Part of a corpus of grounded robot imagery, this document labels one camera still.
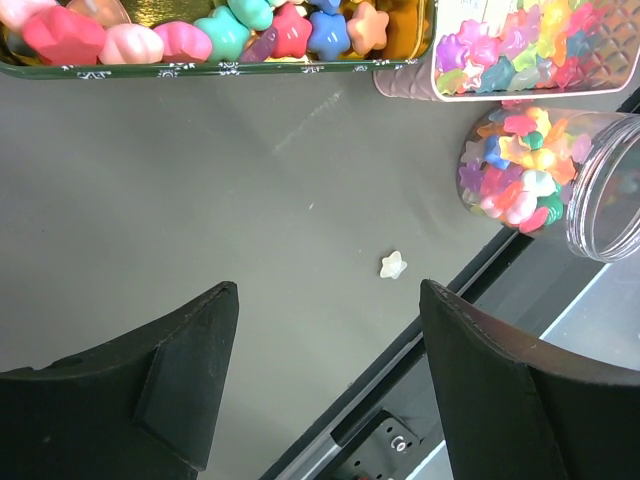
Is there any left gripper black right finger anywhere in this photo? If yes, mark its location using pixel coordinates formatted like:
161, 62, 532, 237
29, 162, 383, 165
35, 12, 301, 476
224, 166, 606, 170
419, 280, 639, 479

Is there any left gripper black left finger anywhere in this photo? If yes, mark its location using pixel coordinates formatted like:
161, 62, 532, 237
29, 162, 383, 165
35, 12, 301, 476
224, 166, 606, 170
1, 281, 239, 479

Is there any gold tin of star candies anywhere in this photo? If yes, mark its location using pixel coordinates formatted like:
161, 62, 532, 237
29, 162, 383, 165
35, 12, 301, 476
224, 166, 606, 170
1, 1, 436, 80

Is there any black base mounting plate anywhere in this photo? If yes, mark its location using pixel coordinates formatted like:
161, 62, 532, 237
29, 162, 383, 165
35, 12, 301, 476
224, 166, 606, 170
318, 410, 420, 480

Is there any white star candy on table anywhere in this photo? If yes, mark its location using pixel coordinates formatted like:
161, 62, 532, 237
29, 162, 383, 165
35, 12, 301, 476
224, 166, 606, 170
379, 250, 408, 280

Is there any clear plastic jar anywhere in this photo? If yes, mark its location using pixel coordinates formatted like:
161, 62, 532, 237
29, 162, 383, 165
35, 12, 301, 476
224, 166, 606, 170
456, 104, 639, 263

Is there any pink tin of bright gummies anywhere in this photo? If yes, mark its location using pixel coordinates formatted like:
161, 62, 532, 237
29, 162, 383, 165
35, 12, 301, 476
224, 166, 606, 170
373, 1, 639, 102

